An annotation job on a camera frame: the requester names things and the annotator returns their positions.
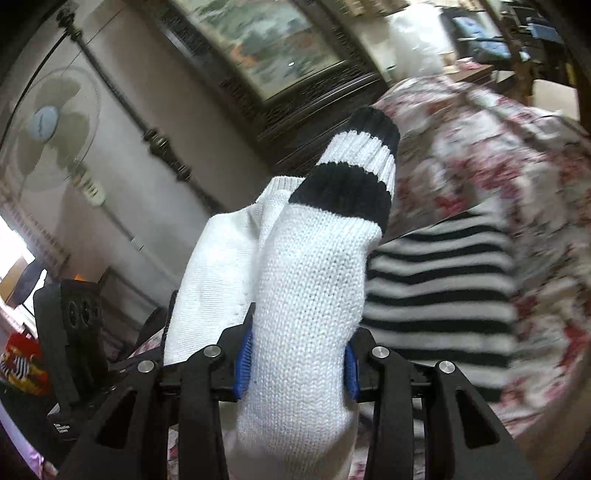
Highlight white sweater with black trim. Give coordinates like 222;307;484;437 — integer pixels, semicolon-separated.
163;106;401;480

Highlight black white striped garment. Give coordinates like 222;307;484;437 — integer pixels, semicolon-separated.
362;208;520;402

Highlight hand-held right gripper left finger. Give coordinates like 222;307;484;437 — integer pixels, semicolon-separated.
55;302;257;480

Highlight wooden side table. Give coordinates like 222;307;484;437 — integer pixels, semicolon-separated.
444;60;497;86

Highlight blue cloth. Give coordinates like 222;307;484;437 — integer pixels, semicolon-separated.
452;16;518;61

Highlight white standing fan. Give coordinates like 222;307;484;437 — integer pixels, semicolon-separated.
0;65;144;250

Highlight colourful printed bag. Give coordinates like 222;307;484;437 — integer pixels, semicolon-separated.
0;332;52;398

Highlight white plastic bag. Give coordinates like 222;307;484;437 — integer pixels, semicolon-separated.
390;4;458;75

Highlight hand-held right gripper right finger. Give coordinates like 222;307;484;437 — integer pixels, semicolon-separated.
344;327;540;480

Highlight carved wooden framed painting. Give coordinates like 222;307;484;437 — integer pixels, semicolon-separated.
154;0;386;174

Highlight floral bed sheet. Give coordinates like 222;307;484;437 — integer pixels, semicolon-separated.
124;74;591;480

